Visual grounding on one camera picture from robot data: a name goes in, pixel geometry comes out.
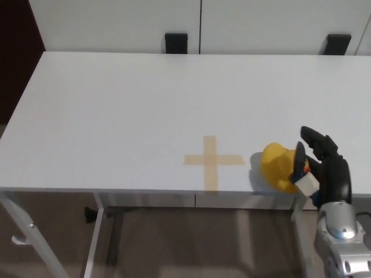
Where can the long beige tape strip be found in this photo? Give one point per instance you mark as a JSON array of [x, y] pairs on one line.
[[211, 144]]

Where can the white metal desk leg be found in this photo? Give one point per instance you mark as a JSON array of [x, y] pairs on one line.
[[30, 231], [94, 237], [298, 208]]

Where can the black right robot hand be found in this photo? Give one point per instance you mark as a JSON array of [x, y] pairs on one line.
[[337, 179]]

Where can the black partition bracket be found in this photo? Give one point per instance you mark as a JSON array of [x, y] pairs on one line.
[[337, 45], [176, 43]]

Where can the white metal desk crossbar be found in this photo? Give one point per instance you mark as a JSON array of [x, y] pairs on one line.
[[203, 210]]

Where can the small black floor foot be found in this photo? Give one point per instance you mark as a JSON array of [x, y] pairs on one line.
[[90, 215]]

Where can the white partition panel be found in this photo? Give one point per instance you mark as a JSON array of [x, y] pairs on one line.
[[116, 23], [275, 23]]

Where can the yellow rubber duck toy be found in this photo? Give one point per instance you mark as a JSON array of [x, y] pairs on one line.
[[275, 165]]

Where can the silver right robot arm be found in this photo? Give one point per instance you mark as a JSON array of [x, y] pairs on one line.
[[339, 228]]

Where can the white hook on desk leg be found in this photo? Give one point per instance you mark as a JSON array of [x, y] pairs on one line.
[[18, 239]]

